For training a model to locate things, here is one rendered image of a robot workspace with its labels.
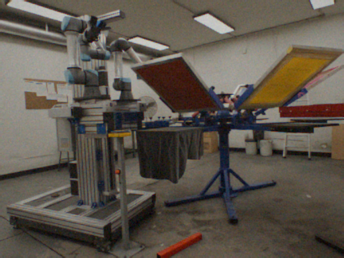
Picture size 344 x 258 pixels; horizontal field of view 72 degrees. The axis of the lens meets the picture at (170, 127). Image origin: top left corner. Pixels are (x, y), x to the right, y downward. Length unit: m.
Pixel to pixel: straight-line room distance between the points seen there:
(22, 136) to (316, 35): 6.47
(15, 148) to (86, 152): 3.14
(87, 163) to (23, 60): 3.58
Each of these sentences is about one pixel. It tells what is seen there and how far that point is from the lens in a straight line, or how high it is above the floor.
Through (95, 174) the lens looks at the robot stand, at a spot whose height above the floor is 0.55.
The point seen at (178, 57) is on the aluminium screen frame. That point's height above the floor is 1.52.
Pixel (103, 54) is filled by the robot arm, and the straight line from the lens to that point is 1.94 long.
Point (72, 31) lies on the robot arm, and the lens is 2.17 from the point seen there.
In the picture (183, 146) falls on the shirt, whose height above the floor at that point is 0.81.
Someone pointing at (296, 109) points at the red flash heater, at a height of 1.07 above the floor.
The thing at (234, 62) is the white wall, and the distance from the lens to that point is 6.75.
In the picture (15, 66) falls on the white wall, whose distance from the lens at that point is 5.57.
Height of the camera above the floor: 1.08
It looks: 3 degrees down
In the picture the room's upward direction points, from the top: 3 degrees counter-clockwise
